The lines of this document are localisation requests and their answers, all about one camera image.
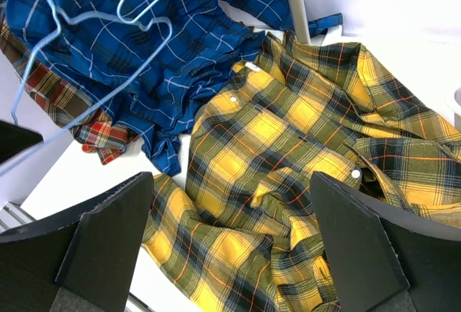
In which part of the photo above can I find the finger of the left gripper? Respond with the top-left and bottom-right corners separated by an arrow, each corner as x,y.
0,120 -> 43,164

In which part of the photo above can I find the brown orange plaid shirt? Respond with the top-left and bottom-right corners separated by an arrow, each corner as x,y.
1,14 -> 138,165

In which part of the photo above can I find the white clothes rack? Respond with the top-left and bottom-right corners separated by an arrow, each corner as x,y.
288,0 -> 311,45

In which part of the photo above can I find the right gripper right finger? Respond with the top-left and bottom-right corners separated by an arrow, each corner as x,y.
310,171 -> 460,311

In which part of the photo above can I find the blue plaid shirt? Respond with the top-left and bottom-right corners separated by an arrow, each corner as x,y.
5,0 -> 344,177

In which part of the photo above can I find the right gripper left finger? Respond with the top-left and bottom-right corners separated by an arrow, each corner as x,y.
1,172 -> 154,311

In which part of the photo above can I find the yellow black plaid shirt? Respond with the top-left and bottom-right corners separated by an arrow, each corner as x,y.
143,32 -> 460,311

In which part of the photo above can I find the aluminium mounting rail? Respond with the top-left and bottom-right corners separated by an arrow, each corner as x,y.
0,202 -> 35,233

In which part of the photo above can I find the white plastic basket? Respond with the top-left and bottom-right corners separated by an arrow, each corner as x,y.
445,86 -> 461,130

